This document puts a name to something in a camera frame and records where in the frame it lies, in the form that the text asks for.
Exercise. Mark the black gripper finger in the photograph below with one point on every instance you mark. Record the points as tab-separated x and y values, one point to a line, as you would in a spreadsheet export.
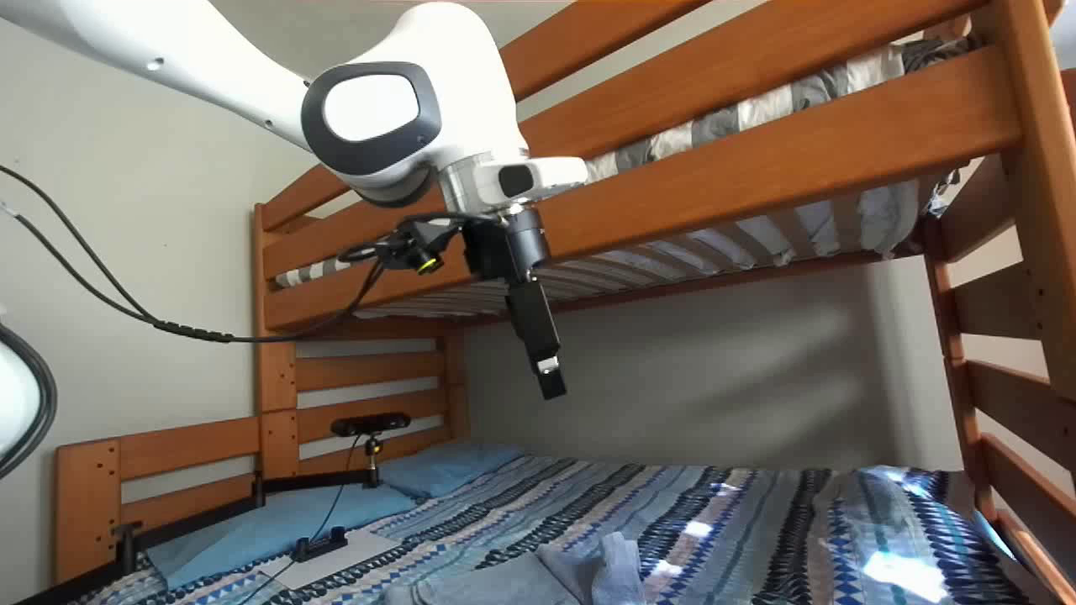
527	338
545	338

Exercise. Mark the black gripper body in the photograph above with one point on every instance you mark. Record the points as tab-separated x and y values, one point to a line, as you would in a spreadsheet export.
507	247

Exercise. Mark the grey-blue terry towel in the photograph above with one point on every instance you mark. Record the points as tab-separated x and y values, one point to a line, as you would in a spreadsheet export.
582	574

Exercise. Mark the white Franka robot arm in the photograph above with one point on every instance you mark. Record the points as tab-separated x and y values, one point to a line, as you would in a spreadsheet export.
203	51

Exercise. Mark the blue pillow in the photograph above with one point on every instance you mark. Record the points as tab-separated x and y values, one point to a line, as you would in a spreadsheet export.
450	469

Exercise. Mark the grey striped bunk mattress bedding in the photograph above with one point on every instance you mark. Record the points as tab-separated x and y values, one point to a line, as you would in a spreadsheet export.
675	135

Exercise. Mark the blue patterned bed blanket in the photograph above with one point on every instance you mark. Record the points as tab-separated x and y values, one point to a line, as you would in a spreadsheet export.
760	539

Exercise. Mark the flat light blue pillowcase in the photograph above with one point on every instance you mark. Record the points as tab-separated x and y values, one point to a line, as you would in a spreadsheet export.
270	525

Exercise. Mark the low wooden bed footboard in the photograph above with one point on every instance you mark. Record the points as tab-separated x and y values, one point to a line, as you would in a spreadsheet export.
180	441

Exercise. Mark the black stereo camera on tripod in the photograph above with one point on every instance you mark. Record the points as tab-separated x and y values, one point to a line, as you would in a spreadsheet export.
371	426

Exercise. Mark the small black camera tripod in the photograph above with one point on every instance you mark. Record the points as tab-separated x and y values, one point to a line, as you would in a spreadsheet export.
371	459

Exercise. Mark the wooden bunk bed frame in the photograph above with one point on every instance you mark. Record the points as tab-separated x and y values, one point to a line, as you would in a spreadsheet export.
785	147

